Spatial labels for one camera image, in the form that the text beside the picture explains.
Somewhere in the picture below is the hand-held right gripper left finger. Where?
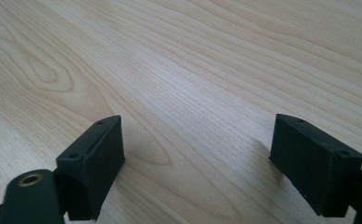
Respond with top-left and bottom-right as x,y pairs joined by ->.
55,115 -> 126,222

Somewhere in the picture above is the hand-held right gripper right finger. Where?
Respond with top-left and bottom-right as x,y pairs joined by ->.
269,113 -> 362,218

